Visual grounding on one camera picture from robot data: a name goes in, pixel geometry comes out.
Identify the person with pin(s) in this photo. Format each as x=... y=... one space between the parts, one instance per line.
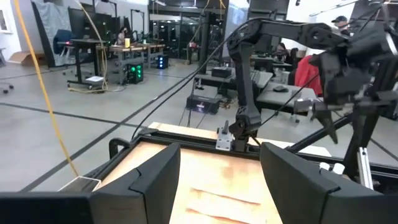
x=340 y=23
x=121 y=37
x=281 y=49

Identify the silver mounting plate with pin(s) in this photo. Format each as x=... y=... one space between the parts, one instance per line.
x=224 y=141

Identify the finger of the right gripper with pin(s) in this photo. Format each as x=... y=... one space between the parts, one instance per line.
x=325 y=116

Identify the orange white toothbrush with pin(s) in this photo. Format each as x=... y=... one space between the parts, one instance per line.
x=224 y=196
x=217 y=216

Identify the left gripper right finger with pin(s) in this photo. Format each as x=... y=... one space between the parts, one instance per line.
x=298 y=193

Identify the red jacket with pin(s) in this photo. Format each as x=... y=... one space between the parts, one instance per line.
x=306 y=74

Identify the framed wall picture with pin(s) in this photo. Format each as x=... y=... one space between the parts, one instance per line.
x=3 y=21

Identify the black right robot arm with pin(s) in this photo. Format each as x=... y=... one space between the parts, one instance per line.
x=245 y=77

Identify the grey tarp covered frame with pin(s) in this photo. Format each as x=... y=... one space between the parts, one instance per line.
x=53 y=18

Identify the grey desk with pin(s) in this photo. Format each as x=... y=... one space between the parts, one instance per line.
x=211 y=80
x=273 y=99

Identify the silver aluminium extrusion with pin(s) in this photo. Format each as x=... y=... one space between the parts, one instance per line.
x=365 y=168

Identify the black box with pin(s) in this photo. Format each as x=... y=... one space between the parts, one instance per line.
x=221 y=72
x=202 y=104

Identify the black computer blue lights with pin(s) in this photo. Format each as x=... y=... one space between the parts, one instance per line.
x=161 y=62

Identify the cardboard box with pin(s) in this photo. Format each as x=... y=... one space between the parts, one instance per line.
x=25 y=58

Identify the blue chair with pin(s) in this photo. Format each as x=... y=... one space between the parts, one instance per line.
x=63 y=37

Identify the office chair base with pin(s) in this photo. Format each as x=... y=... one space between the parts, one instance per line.
x=6 y=87

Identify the black pillar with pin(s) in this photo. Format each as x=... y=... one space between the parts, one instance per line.
x=206 y=46

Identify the wooden work table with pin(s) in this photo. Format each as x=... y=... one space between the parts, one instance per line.
x=136 y=47

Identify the black standing desk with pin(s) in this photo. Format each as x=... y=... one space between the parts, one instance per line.
x=78 y=62

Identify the small yellow canister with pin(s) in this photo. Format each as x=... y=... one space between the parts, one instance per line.
x=127 y=43

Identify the black computer mouse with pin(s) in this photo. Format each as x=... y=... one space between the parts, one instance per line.
x=280 y=89

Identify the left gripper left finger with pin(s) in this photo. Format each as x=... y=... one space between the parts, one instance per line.
x=149 y=186

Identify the black computer green lights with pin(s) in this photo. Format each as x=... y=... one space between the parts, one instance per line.
x=133 y=74

